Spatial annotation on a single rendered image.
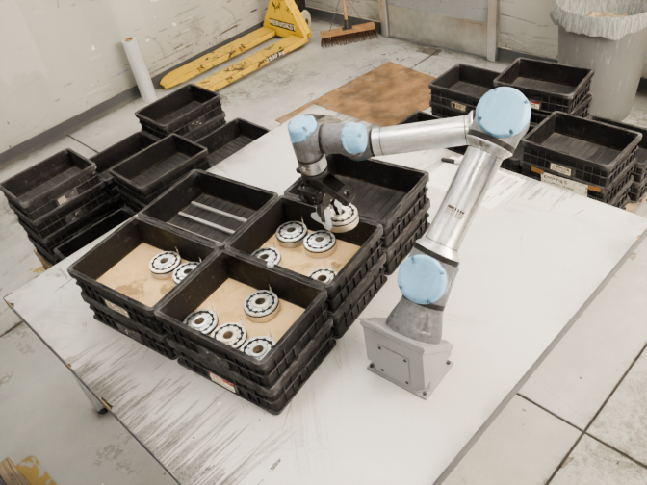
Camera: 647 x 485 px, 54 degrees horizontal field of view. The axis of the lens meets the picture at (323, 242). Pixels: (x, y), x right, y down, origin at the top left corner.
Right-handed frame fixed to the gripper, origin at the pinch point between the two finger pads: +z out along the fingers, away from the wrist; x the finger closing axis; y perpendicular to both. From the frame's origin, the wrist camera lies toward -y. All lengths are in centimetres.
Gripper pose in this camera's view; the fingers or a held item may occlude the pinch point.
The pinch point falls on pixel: (335, 221)
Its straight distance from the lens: 182.1
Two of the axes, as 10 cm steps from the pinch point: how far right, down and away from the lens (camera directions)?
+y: -8.2, -2.8, 5.1
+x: -5.4, 6.8, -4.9
